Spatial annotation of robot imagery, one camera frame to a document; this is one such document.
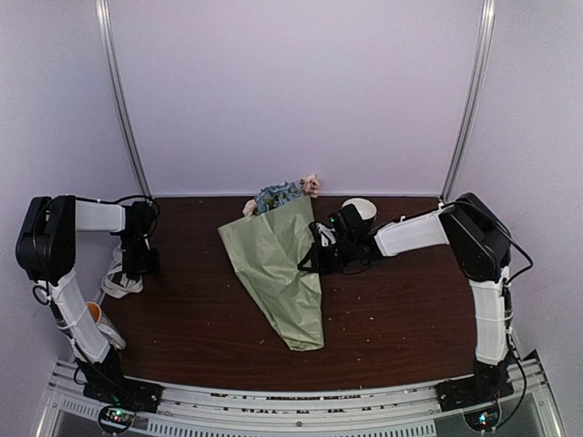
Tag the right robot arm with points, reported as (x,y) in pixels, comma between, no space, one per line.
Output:
(482,247)

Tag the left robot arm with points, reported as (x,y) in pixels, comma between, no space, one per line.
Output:
(46,249)

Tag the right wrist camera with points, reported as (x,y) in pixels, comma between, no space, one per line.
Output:
(324,237)

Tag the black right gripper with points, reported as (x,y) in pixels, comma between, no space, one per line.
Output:
(318,264)

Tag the orange and white cup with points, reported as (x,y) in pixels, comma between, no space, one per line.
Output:
(106,327)

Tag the pink and green wrapping paper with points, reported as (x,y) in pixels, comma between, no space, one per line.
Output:
(265,252)

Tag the white and dark bowl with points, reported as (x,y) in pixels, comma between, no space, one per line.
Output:
(365,207)

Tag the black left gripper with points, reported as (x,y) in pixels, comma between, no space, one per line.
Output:
(152,268)

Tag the white ribbon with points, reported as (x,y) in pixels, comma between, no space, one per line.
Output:
(115,283)

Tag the aluminium front rail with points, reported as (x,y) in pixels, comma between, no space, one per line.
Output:
(406,410)

